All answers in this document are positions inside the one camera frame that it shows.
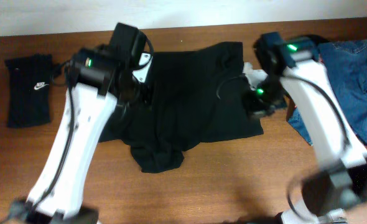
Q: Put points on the black Nike sock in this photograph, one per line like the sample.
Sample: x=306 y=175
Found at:
x=29 y=83

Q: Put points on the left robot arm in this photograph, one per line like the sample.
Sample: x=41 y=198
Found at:
x=100 y=80

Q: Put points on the black t-shirt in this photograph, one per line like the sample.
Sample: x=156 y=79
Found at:
x=197 y=98

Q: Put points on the blue denim jeans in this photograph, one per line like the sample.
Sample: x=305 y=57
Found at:
x=346 y=63

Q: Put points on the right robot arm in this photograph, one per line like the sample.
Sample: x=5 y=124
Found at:
x=339 y=183

